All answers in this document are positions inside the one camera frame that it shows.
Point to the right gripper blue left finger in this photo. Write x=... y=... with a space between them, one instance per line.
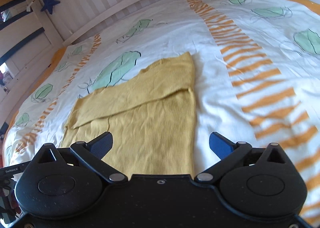
x=90 y=155

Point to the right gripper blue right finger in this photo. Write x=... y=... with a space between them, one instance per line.
x=231 y=155

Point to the yellow knitted sweater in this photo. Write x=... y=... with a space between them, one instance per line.
x=152 y=118

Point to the white patterned duvet cover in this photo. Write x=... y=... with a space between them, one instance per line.
x=256 y=78

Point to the blue star decoration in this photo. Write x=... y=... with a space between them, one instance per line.
x=48 y=5

